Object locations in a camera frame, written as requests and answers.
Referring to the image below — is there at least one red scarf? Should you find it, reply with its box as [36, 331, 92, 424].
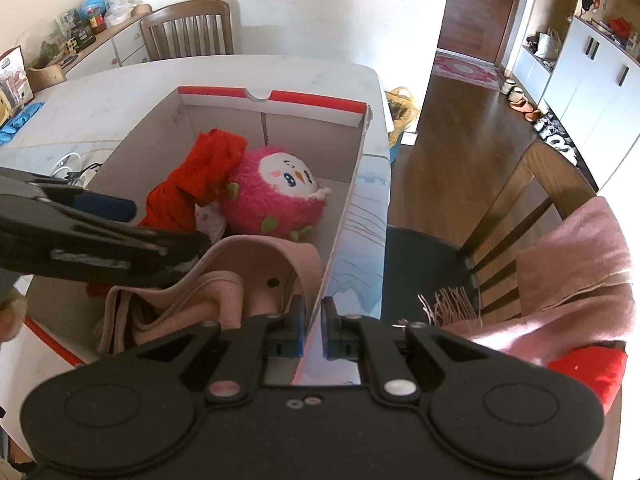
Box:
[136, 128, 249, 235]

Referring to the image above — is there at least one small wooden crate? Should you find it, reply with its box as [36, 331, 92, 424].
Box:
[26, 64, 68, 93]

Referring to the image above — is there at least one white plastic bag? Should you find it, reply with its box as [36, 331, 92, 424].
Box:
[105, 0, 137, 26]

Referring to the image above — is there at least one person's left hand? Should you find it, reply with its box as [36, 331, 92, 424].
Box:
[0, 297, 27, 343]

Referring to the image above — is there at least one red patterned rug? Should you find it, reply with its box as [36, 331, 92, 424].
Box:
[432, 49, 501, 86]

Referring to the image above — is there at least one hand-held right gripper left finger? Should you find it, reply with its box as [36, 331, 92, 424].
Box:
[115, 294, 307, 407]

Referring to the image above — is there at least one row of shoes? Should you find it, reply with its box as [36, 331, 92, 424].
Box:
[500, 79, 580, 166]

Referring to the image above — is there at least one white sideboard wooden top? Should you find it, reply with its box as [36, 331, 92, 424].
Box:
[30, 4, 153, 81]

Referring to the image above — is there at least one brown wooden door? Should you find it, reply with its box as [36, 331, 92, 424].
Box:
[437, 0, 531, 63]

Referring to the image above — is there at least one white cable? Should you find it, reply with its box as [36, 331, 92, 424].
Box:
[47, 151, 98, 181]

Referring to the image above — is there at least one white tote bag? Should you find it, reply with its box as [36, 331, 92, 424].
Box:
[537, 29, 563, 62]

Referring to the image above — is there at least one pink fringed scarf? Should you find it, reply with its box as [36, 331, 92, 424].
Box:
[397, 196, 636, 368]

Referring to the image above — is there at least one white tall cabinet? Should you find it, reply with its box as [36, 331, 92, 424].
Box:
[510, 14, 640, 191]

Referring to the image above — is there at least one white paper tag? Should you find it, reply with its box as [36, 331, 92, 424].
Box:
[195, 203, 227, 241]

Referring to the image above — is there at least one pink round plush toy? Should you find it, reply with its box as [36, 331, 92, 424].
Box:
[221, 146, 332, 242]

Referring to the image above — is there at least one blue cloth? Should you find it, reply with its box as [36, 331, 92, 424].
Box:
[0, 101, 46, 147]

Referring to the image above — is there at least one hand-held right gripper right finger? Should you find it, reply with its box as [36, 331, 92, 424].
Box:
[320, 296, 501, 407]

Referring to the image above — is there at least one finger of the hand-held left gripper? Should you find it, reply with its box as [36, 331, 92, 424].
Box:
[0, 196, 212, 287]
[0, 167, 138, 224]

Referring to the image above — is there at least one colourful toy package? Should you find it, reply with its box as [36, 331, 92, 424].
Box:
[0, 45, 35, 123]

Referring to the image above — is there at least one pink fleece hat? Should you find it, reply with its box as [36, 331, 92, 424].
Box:
[94, 234, 325, 357]

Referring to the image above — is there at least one red cloth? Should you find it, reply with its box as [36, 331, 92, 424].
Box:
[547, 346, 628, 416]

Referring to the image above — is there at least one yellow plastic bag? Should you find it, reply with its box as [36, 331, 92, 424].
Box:
[384, 86, 421, 147]

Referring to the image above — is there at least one red-rimmed cardboard box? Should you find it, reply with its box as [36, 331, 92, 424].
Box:
[22, 85, 375, 387]

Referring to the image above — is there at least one light wooden chair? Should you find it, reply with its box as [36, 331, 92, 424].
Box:
[139, 0, 236, 63]

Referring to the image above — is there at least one dark wooden chair black seat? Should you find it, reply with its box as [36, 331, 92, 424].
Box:
[382, 139, 598, 341]

